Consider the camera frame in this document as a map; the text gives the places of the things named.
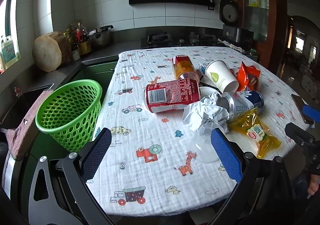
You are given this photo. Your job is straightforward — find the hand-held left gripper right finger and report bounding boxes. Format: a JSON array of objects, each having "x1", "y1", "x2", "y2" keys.
[{"x1": 207, "y1": 127, "x2": 293, "y2": 225}]

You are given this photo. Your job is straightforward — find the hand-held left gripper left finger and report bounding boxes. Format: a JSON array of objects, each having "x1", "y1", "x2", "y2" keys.
[{"x1": 27, "y1": 127, "x2": 116, "y2": 225}]

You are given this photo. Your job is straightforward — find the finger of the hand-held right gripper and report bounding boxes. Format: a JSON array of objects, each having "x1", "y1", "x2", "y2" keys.
[
  {"x1": 302, "y1": 105, "x2": 320, "y2": 125},
  {"x1": 285, "y1": 122, "x2": 317, "y2": 148}
]

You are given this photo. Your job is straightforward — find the clear plastic cup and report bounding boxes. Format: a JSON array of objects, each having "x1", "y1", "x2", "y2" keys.
[{"x1": 190, "y1": 122, "x2": 222, "y2": 164}]

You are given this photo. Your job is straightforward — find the green perforated plastic basket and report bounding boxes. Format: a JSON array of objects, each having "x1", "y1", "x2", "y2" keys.
[{"x1": 35, "y1": 79, "x2": 103, "y2": 153}]

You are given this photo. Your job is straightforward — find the blue and white can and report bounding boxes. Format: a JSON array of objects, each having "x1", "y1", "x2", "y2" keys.
[{"x1": 216, "y1": 90, "x2": 265, "y2": 118}]

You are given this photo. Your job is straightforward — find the orange snack packet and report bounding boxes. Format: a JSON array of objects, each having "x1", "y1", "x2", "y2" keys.
[{"x1": 230, "y1": 61, "x2": 262, "y2": 92}]

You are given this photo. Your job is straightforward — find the red soda can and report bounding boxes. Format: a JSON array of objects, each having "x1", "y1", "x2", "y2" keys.
[{"x1": 143, "y1": 78, "x2": 202, "y2": 113}]

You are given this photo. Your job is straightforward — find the white paper cup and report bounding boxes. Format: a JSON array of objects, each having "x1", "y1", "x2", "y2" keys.
[{"x1": 205, "y1": 60, "x2": 240, "y2": 93}]

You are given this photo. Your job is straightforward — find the red yellow drink can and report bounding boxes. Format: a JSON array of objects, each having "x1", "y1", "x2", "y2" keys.
[{"x1": 172, "y1": 55, "x2": 200, "y2": 84}]

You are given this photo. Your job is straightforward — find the person's right hand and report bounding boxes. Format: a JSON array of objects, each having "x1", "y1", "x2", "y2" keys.
[{"x1": 307, "y1": 174, "x2": 320, "y2": 200}]

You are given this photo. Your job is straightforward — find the brown smartphone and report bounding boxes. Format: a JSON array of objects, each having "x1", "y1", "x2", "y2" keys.
[{"x1": 291, "y1": 94, "x2": 315, "y2": 125}]

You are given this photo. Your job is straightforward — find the yellow transparent packet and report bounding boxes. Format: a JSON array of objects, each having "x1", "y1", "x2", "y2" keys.
[{"x1": 227, "y1": 109, "x2": 282, "y2": 159}]

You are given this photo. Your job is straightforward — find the crumpled white paper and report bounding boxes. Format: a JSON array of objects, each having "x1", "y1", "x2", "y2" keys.
[{"x1": 181, "y1": 91, "x2": 230, "y2": 133}]

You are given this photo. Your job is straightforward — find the cartoon printed white tablecloth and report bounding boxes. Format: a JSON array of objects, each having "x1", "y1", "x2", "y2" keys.
[{"x1": 86, "y1": 46, "x2": 300, "y2": 215}]

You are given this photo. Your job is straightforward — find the white round lid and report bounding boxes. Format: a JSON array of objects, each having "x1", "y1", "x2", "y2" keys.
[{"x1": 199, "y1": 86, "x2": 222, "y2": 98}]

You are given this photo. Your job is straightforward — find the pink dish cloth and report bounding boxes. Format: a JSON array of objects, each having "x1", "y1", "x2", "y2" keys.
[{"x1": 5, "y1": 89, "x2": 54, "y2": 162}]

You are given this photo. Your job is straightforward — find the black small packet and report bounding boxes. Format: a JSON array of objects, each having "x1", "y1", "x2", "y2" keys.
[{"x1": 199, "y1": 75, "x2": 213, "y2": 88}]

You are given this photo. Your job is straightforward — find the green kitchen cabinet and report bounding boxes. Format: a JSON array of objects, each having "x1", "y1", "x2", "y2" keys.
[{"x1": 81, "y1": 61, "x2": 118, "y2": 87}]

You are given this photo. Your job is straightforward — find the dark kitchen sink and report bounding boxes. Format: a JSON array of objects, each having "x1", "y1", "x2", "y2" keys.
[{"x1": 0, "y1": 85, "x2": 52, "y2": 127}]

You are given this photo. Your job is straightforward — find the white rag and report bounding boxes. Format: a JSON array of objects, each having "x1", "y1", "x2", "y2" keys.
[{"x1": 225, "y1": 43, "x2": 245, "y2": 52}]

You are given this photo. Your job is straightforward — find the black rice cooker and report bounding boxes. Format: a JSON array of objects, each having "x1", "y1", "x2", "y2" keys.
[{"x1": 219, "y1": 0, "x2": 254, "y2": 44}]

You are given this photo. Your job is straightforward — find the round wooden chopping block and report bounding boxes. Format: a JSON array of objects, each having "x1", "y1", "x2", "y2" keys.
[{"x1": 32, "y1": 31, "x2": 72, "y2": 73}]

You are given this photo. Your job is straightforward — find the dark sauce bottle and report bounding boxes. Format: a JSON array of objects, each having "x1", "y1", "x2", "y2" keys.
[{"x1": 64, "y1": 29, "x2": 76, "y2": 52}]

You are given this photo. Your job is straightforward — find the wooden glass door cabinet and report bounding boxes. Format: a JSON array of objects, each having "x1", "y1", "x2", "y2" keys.
[{"x1": 230, "y1": 0, "x2": 288, "y2": 73}]

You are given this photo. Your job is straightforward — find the black gas stove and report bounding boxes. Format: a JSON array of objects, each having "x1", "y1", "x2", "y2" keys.
[{"x1": 141, "y1": 31, "x2": 229, "y2": 49}]

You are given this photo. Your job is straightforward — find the white detergent bottle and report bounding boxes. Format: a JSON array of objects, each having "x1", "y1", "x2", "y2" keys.
[{"x1": 0, "y1": 35, "x2": 20, "y2": 69}]

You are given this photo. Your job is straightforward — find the steel pot with black handle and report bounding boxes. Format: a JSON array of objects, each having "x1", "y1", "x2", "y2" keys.
[{"x1": 87, "y1": 25, "x2": 114, "y2": 49}]

